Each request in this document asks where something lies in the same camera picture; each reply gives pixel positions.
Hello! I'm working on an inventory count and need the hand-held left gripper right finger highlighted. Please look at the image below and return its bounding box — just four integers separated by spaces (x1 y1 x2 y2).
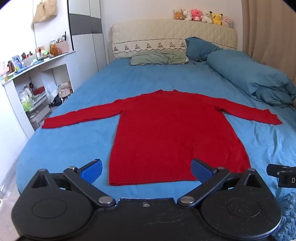
177 159 264 208

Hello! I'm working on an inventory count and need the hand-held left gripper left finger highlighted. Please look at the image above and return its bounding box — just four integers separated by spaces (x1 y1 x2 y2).
30 159 116 208

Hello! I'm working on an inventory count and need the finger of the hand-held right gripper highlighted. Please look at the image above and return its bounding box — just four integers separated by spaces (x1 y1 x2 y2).
266 164 289 178

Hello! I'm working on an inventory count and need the red knit sweater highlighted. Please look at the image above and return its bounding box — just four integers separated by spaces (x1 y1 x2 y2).
42 89 283 186

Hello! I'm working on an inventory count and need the bed with blue sheet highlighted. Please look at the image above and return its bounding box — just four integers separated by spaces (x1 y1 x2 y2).
16 54 296 202

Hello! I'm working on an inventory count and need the blue shaggy rug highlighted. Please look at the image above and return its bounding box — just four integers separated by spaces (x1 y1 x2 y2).
276 191 296 241

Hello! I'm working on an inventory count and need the clear plastic drawer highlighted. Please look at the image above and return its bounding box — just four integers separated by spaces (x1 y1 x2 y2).
25 96 52 123

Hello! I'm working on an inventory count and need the beige plastic bag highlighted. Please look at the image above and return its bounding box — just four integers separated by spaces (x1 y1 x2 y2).
58 82 73 100

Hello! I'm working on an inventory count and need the green bag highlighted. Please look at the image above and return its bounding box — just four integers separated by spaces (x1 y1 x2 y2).
21 98 33 112

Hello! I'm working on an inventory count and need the rolled blue duvet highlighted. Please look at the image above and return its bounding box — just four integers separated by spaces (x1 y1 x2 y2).
206 50 296 107

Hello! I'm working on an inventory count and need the white shelf unit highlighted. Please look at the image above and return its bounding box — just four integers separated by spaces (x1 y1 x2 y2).
2 50 77 139

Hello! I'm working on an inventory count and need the blue pillow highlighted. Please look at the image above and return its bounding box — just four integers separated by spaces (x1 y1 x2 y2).
185 37 223 61

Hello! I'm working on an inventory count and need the green pillow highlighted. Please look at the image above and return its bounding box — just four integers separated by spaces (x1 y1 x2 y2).
130 50 189 66

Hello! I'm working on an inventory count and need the white and grey wardrobe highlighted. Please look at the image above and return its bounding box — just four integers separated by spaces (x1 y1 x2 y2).
67 0 108 92

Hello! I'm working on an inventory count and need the orange snack bag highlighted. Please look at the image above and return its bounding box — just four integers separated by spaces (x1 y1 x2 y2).
50 44 63 56

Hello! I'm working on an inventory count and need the pink box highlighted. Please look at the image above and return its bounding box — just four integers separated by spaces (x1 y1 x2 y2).
57 41 68 54

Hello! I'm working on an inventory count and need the blue box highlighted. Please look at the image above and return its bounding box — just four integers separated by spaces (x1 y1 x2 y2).
11 55 22 69

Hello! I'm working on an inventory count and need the beige curtain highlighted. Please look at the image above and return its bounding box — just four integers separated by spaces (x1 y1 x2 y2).
242 0 296 77

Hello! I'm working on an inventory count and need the cream quilted headboard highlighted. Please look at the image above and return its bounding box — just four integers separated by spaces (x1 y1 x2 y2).
112 19 238 60

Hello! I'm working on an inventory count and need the row of plush toys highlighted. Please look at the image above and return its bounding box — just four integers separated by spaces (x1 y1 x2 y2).
173 8 234 28

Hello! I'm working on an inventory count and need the beige tote bag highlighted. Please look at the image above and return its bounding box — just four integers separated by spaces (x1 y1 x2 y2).
32 0 58 24

